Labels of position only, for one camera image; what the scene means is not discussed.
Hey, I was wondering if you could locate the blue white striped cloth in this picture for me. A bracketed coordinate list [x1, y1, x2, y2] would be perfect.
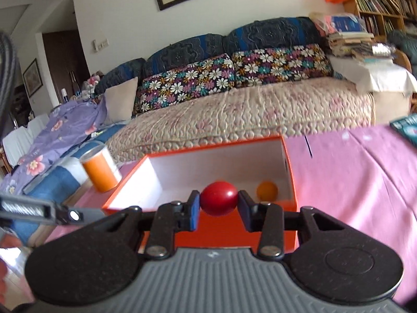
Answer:
[13, 123, 125, 245]

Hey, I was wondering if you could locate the orange cardboard box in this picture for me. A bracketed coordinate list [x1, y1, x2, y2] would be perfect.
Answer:
[103, 136, 298, 250]

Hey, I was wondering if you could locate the wall light switch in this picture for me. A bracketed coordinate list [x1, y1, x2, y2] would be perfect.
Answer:
[92, 39, 109, 52]

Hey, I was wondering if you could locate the floral cushion right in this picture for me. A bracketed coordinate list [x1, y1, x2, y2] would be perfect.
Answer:
[231, 44, 332, 88]

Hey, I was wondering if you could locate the red cherry tomato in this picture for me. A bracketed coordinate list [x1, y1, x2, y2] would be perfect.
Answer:
[200, 181, 238, 216]

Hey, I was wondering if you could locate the small orange citrus fruit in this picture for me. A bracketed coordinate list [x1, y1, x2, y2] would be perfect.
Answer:
[256, 180, 279, 202]

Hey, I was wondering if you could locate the stack of books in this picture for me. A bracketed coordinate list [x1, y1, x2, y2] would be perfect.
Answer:
[327, 32, 396, 63]

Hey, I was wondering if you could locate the orange cylindrical cup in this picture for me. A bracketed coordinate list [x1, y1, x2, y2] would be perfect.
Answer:
[79, 144, 122, 193]

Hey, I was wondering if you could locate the quilted beige sofa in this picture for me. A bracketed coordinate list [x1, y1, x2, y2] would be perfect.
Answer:
[94, 15, 413, 164]

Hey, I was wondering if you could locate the floral cushion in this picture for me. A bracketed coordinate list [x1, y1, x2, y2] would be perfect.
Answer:
[231, 44, 332, 88]
[132, 54, 235, 117]

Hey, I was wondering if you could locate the floral cushion left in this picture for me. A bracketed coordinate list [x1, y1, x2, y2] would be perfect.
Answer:
[132, 54, 235, 117]

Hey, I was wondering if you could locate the white cloth on sofa arm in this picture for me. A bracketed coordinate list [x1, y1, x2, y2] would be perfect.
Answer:
[329, 56, 416, 94]

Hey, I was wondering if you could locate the teal book on table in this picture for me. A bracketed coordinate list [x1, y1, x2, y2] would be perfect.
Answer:
[389, 113, 417, 147]

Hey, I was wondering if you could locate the purple floral blanket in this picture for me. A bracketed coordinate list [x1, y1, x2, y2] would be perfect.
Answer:
[1, 100, 107, 195]

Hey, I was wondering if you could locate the wooden bookshelf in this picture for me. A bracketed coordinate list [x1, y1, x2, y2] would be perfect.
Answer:
[344, 0, 416, 41]

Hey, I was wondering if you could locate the beige small pillow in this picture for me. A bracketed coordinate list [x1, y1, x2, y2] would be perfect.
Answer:
[104, 77, 138, 125]

